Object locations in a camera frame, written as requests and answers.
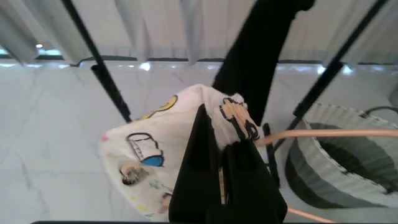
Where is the window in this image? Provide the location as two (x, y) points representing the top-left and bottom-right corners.
(0, 43), (63, 60)

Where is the pink clothes hanger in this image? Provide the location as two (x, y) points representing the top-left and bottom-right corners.
(254, 128), (398, 223)

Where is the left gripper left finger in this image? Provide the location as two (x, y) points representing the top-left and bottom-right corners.
(169, 104), (223, 223)

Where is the white laundry basket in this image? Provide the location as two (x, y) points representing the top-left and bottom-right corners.
(285, 104), (398, 209)

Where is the cream printed garment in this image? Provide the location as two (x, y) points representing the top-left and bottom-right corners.
(99, 83), (266, 222)

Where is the black garment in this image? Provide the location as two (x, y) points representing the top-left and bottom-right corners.
(212, 0), (316, 127)

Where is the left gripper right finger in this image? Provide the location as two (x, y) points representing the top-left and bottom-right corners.
(222, 139), (288, 223)

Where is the black clothes rack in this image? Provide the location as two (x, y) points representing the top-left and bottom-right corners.
(60, 0), (389, 189)

